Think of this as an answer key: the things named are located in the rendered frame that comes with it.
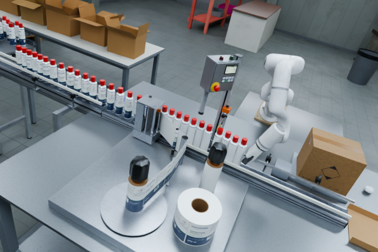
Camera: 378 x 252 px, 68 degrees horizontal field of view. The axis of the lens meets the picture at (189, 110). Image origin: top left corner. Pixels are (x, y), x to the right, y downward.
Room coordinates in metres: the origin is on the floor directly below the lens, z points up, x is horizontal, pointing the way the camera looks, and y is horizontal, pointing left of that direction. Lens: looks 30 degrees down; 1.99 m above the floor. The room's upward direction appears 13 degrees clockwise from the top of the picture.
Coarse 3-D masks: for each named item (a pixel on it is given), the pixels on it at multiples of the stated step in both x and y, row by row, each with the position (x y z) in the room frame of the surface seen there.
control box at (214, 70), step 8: (208, 56) 1.50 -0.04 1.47; (216, 56) 1.53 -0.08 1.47; (224, 56) 1.56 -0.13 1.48; (208, 64) 1.48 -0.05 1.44; (216, 64) 1.44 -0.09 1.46; (224, 64) 1.47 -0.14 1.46; (232, 64) 1.50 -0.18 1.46; (208, 72) 1.47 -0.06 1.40; (216, 72) 1.44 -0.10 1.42; (208, 80) 1.46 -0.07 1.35; (216, 80) 1.45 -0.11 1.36; (208, 88) 1.44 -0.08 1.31; (224, 88) 1.50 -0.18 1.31
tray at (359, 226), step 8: (352, 208) 1.25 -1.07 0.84; (360, 208) 1.24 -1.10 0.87; (352, 216) 1.20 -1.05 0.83; (360, 216) 1.21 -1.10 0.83; (368, 216) 1.22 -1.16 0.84; (376, 216) 1.21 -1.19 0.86; (352, 224) 1.13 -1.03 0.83; (360, 224) 1.15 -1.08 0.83; (368, 224) 1.16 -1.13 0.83; (376, 224) 1.17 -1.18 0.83; (352, 232) 1.08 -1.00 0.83; (360, 232) 1.09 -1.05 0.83; (368, 232) 1.10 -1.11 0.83; (376, 232) 1.12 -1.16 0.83; (352, 240) 1.01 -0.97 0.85; (360, 240) 1.01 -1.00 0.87; (368, 240) 1.05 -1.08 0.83; (376, 240) 1.06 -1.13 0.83; (368, 248) 0.99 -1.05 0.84; (376, 248) 0.98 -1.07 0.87
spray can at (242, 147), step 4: (244, 140) 1.35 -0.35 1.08; (240, 144) 1.35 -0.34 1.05; (244, 144) 1.35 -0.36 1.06; (240, 148) 1.34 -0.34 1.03; (244, 148) 1.34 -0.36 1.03; (236, 152) 1.35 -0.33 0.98; (240, 152) 1.34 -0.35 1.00; (244, 152) 1.35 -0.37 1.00; (236, 156) 1.34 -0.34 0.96; (240, 156) 1.34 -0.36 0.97; (236, 160) 1.34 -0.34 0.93; (240, 160) 1.34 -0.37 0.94; (236, 164) 1.34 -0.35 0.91
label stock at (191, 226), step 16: (192, 192) 0.93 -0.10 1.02; (208, 192) 0.95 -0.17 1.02; (176, 208) 0.84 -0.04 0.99; (192, 208) 0.84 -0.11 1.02; (208, 208) 0.86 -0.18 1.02; (176, 224) 0.81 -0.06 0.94; (192, 224) 0.76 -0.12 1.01; (208, 224) 0.77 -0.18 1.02; (192, 240) 0.76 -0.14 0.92; (208, 240) 0.79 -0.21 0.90
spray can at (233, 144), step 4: (236, 136) 1.37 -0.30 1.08; (232, 140) 1.36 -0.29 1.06; (236, 140) 1.35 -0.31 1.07; (232, 144) 1.35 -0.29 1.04; (236, 144) 1.35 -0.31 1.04; (228, 148) 1.36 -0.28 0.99; (232, 148) 1.34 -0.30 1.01; (236, 148) 1.35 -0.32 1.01; (228, 152) 1.35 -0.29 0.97; (232, 152) 1.34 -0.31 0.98; (228, 156) 1.34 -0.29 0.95; (232, 156) 1.35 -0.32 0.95; (228, 160) 1.34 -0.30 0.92; (232, 160) 1.36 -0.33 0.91
